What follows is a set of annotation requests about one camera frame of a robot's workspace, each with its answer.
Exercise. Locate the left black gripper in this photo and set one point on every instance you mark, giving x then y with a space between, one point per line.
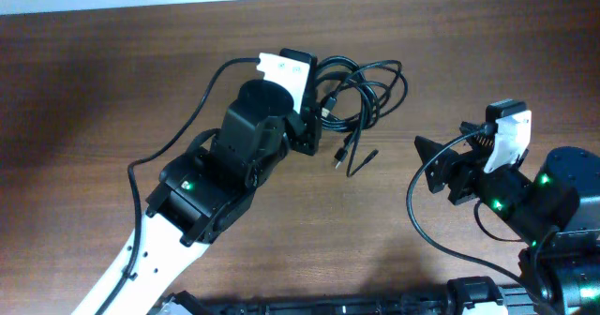
306 120

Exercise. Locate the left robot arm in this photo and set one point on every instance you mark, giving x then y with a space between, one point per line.
201 193

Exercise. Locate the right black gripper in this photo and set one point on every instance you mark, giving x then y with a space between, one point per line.
472 171

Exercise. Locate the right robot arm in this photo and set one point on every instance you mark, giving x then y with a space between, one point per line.
555 214

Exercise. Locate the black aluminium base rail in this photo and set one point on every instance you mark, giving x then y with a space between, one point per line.
465 295

